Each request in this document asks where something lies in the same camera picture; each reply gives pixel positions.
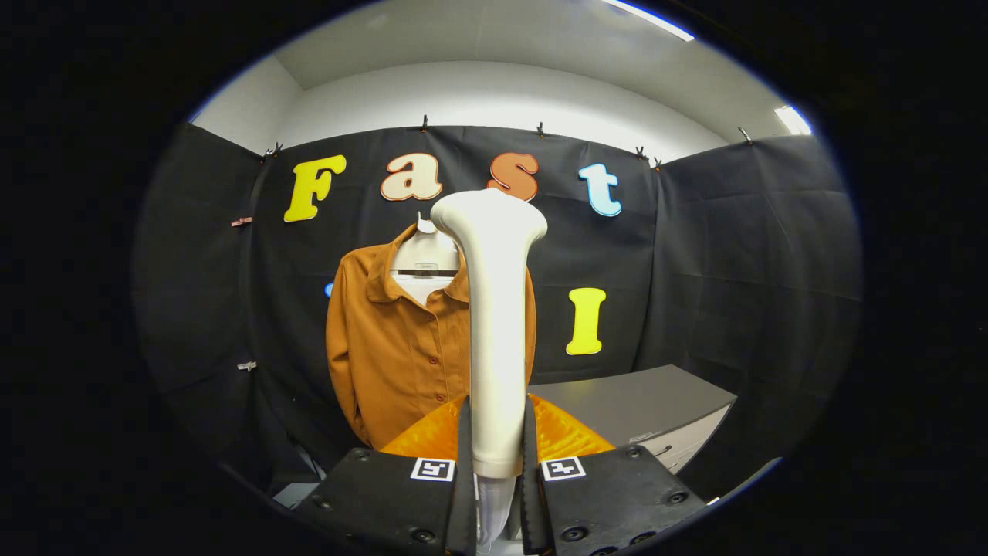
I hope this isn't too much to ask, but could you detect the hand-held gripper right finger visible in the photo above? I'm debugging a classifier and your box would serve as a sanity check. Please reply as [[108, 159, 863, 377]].
[[521, 395, 707, 556]]

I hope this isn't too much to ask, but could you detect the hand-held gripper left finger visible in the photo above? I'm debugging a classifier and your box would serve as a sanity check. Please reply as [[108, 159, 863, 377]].
[[297, 395, 478, 556]]

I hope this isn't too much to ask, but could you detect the brown button-up shirt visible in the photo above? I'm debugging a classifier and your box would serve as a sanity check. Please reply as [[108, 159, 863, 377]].
[[325, 224, 537, 451]]

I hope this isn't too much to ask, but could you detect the grey cabinet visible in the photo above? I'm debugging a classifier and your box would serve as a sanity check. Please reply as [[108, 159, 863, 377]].
[[529, 364, 738, 476]]

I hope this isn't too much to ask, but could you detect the white mannequin torso stand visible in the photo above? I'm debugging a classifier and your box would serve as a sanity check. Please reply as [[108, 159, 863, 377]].
[[390, 212, 462, 306]]

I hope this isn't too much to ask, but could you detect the black backdrop cloth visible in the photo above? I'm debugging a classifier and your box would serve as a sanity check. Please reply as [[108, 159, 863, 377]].
[[131, 124, 864, 495]]

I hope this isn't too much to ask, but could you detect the square ceiling light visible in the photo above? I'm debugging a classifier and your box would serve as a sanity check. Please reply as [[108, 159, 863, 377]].
[[774, 105, 813, 136]]

